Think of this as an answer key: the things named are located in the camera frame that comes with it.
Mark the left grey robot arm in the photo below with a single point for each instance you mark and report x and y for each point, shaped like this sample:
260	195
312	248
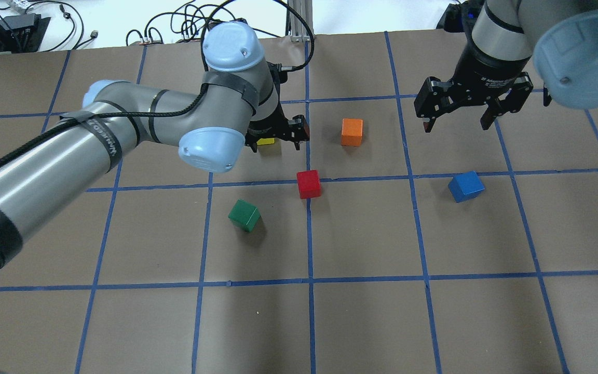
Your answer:
238	104

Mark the blue wooden block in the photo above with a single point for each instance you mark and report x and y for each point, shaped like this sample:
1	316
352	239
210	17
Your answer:
466	186

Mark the orange wooden block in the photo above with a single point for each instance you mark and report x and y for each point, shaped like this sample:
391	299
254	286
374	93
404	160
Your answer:
352	132

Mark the black control box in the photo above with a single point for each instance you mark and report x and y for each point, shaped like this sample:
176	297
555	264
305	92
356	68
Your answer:
22	33

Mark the aluminium frame post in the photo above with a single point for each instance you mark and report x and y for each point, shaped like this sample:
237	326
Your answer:
299	20

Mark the green wooden block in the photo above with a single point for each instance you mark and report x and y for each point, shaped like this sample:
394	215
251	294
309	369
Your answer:
244	215

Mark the red wooden block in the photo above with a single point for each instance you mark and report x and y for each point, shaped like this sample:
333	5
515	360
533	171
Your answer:
308	184

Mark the yellow wooden block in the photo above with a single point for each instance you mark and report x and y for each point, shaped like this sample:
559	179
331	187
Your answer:
265	141

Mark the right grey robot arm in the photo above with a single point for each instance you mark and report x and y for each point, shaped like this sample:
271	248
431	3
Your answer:
560	38

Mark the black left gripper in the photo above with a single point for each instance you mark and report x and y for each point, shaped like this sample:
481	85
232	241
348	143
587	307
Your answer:
270	128

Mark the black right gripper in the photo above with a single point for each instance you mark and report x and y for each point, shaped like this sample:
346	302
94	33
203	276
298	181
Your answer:
487	68

